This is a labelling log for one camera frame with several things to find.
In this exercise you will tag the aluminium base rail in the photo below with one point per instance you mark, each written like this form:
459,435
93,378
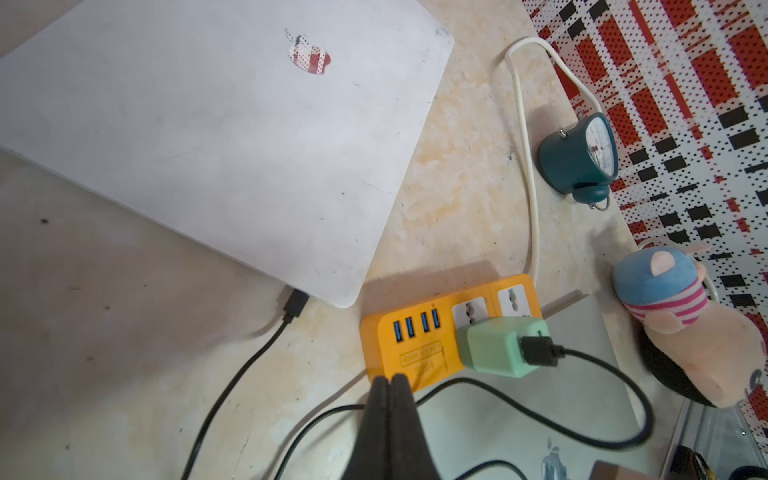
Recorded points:
711,443

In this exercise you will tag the plush doll striped hat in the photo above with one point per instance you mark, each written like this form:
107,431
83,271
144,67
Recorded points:
695,346

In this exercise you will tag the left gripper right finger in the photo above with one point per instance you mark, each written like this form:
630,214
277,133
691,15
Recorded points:
408,453

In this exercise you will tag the green usb charger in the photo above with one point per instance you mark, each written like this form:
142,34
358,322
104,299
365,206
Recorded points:
506,346

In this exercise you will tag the orange power strip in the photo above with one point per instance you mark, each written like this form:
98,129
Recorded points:
420,340

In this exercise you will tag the silver laptop front right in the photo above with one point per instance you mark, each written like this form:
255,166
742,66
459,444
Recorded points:
465,425

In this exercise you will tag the white laptop back right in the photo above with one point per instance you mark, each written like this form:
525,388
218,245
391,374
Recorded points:
277,133

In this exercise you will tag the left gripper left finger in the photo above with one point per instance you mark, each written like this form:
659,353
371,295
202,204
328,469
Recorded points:
370,458

